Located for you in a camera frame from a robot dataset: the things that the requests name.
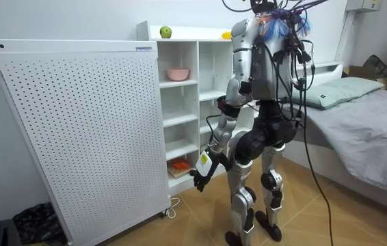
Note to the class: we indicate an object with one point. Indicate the green pillow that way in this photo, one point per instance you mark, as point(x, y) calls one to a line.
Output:
point(337, 91)

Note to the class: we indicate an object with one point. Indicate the green apple soft toy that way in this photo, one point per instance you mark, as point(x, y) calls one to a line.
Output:
point(165, 32)

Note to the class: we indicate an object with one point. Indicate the black mesh bag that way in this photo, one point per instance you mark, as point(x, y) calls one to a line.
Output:
point(376, 66)

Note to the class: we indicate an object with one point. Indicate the black plastic bag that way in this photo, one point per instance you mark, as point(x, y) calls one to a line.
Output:
point(39, 222)

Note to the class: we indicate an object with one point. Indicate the white perforated air purifier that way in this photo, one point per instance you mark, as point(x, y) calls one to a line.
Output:
point(87, 136)

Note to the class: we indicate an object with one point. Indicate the white shelf unit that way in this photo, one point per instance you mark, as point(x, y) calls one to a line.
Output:
point(180, 102)

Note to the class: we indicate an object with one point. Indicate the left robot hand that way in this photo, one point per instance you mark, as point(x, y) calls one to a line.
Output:
point(203, 165)

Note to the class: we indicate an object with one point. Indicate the white wall conduit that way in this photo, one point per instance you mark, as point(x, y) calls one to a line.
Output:
point(345, 34)

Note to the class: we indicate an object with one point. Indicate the white wall box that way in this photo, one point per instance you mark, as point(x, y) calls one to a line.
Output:
point(362, 5)

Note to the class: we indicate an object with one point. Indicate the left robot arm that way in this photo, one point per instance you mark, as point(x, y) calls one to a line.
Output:
point(226, 130)

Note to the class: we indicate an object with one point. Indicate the yellow fruit soft toy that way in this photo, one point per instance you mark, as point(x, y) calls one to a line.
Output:
point(227, 35)

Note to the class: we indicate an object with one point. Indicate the orange toy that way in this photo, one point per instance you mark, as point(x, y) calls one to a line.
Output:
point(180, 164)

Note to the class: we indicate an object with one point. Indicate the grey bed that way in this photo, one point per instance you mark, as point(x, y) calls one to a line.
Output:
point(368, 136)

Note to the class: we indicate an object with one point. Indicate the pink bowl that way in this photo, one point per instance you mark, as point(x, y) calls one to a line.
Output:
point(178, 74)

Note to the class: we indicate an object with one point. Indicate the cardboard box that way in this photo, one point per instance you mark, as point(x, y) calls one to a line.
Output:
point(356, 71)

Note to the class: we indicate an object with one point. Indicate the robot legs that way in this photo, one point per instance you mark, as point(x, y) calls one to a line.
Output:
point(241, 201)

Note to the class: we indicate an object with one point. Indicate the robot body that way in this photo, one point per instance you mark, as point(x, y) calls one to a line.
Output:
point(265, 75)

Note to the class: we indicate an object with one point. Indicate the wooden board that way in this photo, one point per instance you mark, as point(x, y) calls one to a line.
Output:
point(176, 172)

